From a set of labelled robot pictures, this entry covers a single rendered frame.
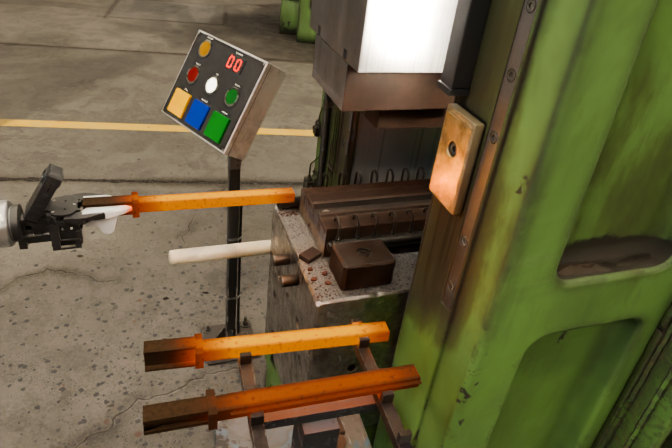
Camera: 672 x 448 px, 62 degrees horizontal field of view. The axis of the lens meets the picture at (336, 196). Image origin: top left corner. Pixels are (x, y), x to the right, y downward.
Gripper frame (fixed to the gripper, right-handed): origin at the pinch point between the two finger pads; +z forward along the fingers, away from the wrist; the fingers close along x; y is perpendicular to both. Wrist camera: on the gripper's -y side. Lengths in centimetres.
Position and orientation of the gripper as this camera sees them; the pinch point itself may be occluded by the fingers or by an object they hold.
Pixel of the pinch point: (124, 203)
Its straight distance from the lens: 119.6
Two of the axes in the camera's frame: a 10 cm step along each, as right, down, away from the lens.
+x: 3.3, 5.3, -7.8
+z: 9.4, -1.0, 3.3
